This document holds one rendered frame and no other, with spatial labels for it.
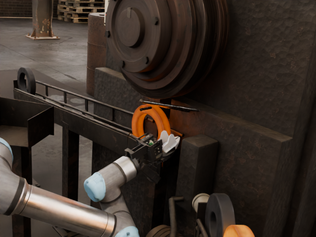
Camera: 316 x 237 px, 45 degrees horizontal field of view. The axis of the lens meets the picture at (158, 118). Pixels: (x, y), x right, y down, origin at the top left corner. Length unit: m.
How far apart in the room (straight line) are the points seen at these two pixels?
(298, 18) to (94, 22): 3.26
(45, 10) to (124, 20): 7.10
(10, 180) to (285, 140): 0.73
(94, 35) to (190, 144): 3.13
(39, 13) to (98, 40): 4.17
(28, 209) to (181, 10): 0.67
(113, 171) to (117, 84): 0.56
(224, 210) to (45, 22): 7.62
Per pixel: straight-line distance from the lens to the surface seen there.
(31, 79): 2.22
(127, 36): 1.23
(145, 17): 1.19
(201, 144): 1.19
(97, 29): 4.17
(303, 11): 1.12
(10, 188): 0.97
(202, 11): 1.12
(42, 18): 8.29
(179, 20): 1.14
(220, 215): 0.92
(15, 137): 1.70
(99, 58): 4.20
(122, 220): 1.09
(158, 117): 1.32
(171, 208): 1.23
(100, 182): 1.13
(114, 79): 1.64
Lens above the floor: 1.25
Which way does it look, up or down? 19 degrees down
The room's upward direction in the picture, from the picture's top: 5 degrees clockwise
